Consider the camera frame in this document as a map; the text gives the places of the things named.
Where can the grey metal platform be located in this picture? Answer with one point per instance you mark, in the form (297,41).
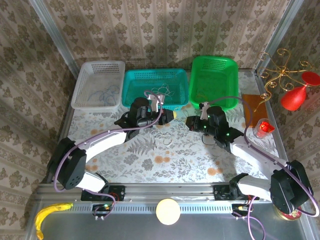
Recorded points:
(212,230)

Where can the amber rectangular board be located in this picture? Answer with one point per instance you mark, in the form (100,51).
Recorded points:
(252,110)

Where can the white plastic basket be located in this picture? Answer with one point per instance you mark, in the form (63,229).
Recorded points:
(97,80)

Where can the clear cup red wrapper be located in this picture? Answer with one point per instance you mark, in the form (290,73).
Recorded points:
(265,127)

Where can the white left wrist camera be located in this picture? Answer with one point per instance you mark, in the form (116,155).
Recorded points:
(155,98)

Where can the red round tin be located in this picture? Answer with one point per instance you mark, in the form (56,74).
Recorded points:
(291,217)

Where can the small black controller board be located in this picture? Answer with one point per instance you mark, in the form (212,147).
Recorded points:
(240,208)
(100,208)

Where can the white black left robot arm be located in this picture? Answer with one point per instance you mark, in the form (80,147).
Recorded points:
(105,142)

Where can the yellow banana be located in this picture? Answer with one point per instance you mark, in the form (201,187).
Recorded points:
(43,215)

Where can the floral tablecloth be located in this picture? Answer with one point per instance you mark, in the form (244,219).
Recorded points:
(180,162)

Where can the red goblet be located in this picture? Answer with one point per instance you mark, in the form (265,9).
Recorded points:
(293,98)

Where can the pale yellow ball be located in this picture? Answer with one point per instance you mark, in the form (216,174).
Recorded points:
(168,211)

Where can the aluminium frame post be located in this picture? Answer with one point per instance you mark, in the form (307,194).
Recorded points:
(55,37)
(280,35)

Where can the green plastic basket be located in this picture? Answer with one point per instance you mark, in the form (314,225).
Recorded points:
(215,75)

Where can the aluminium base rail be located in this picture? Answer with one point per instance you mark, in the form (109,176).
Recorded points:
(170,191)

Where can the teal plastic basket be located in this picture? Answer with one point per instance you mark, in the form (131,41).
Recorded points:
(140,82)

